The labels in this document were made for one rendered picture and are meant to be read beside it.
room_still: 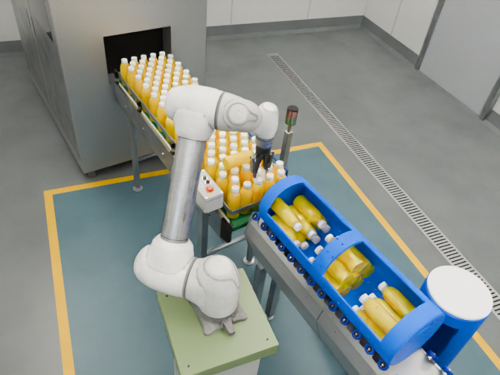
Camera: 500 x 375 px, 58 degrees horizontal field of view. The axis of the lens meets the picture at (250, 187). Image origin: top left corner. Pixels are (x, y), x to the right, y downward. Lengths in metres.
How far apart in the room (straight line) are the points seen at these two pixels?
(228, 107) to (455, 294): 1.29
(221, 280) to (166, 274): 0.21
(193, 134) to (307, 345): 1.85
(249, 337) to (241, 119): 0.81
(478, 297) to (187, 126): 1.44
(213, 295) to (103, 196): 2.36
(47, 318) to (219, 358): 1.68
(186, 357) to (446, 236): 2.74
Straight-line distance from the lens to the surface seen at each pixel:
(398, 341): 1.78
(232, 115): 1.46
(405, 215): 4.03
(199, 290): 1.62
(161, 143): 2.86
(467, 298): 2.20
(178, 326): 1.79
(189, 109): 1.52
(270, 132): 2.07
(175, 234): 1.63
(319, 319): 2.11
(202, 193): 2.19
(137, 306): 3.12
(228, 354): 1.74
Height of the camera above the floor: 2.60
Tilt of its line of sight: 42 degrees down
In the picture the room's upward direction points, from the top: 7 degrees clockwise
